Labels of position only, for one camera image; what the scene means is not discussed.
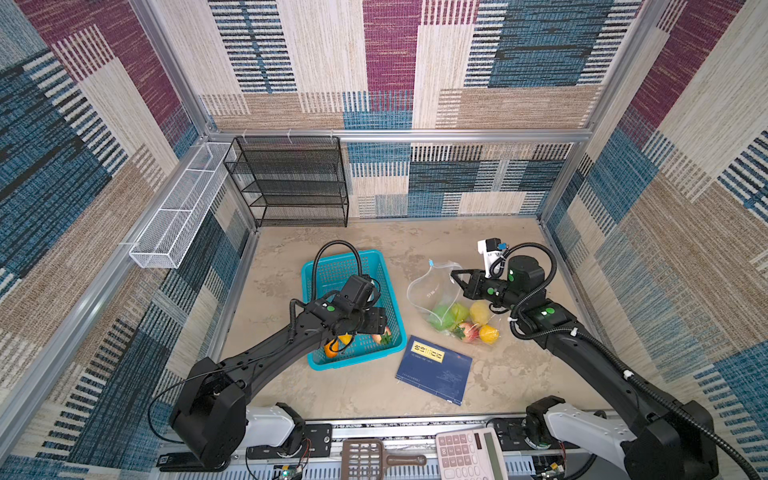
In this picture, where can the red strawberry toy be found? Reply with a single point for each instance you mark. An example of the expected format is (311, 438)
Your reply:
(468, 332)

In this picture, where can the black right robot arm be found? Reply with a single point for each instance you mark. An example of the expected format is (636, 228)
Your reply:
(672, 440)

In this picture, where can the pink calculator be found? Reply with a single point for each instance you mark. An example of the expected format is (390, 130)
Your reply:
(470, 454)

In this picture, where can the yellow pepper toy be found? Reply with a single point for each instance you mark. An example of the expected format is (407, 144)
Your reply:
(344, 340)

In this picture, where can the white wire mesh tray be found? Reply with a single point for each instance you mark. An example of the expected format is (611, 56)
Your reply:
(166, 240)

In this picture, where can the yellow lemon toy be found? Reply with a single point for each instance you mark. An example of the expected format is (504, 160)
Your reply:
(488, 334)

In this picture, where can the black stapler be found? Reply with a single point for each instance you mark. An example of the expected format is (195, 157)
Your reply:
(180, 462)

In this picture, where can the blue booklet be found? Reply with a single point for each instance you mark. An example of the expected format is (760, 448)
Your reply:
(434, 369)

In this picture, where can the black wire shelf rack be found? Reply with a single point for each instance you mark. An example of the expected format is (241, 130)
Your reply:
(290, 181)

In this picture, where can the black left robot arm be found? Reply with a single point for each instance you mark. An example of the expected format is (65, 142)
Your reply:
(210, 413)

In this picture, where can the green apple toy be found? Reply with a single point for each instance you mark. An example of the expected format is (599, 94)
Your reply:
(441, 318)

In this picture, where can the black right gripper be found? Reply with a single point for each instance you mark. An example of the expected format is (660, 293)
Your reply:
(469, 288)

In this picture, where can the clear zip top bag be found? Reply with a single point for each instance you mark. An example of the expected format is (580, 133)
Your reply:
(435, 287)

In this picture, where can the brown slotted spatula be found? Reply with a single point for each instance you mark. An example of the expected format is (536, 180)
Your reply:
(368, 459)

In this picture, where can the beige potato toy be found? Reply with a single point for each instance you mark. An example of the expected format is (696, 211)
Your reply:
(479, 313)

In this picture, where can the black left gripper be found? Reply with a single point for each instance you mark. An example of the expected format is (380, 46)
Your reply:
(378, 320)

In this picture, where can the teal plastic basket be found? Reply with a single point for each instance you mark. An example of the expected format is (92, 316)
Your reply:
(322, 279)

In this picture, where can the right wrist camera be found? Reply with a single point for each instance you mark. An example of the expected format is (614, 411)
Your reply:
(491, 250)

